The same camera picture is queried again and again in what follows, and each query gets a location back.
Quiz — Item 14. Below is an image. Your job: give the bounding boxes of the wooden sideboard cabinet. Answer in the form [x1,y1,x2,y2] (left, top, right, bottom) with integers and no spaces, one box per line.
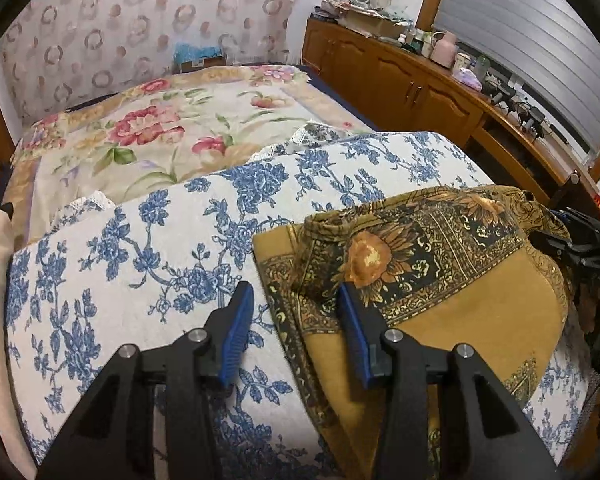
[302,15,600,211]

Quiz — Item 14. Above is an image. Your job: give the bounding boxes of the blue floral bedspread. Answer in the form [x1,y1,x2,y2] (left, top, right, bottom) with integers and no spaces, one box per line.
[5,130,598,480]

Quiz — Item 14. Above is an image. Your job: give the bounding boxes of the brown sunflower print shirt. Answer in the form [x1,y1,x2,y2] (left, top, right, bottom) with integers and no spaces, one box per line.
[252,185,576,480]

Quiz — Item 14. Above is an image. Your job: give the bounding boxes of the person's right hand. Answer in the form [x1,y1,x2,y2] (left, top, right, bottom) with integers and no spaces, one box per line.
[576,280,600,335]

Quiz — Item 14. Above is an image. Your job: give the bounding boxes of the black gadgets with cables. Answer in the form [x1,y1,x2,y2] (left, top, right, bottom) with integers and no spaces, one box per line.
[482,77,558,142]

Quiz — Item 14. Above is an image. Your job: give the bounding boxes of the sheer ring pattern curtain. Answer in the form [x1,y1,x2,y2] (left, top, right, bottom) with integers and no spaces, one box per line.
[0,0,313,121]

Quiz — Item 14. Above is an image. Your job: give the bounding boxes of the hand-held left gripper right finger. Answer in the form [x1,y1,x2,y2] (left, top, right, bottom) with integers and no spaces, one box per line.
[336,282,562,480]

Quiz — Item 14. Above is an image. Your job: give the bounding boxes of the pink thermos jug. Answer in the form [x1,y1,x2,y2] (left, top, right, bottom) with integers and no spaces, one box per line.
[431,31,458,68]

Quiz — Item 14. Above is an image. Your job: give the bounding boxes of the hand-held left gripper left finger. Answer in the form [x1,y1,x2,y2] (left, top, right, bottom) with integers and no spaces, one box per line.
[35,281,256,480]

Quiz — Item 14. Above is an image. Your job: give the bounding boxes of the cardboard box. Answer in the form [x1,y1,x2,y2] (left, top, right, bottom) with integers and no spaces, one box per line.
[345,7,406,41]

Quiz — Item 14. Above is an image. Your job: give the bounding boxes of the purple cloth bundle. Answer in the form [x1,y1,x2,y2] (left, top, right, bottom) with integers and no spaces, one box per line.
[452,67,483,92]

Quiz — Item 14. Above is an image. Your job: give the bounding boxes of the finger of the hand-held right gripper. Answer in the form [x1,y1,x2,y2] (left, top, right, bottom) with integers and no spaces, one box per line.
[530,207,600,273]

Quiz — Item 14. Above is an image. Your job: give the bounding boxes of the blue plastic bag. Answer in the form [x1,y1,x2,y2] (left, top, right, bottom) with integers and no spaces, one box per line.
[172,42,226,64]

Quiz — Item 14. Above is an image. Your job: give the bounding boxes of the pink floral blanket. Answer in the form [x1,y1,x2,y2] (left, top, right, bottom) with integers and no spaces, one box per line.
[10,65,376,246]

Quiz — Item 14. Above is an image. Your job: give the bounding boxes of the grey window blind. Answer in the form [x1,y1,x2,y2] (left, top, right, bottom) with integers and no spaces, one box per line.
[432,0,600,156]

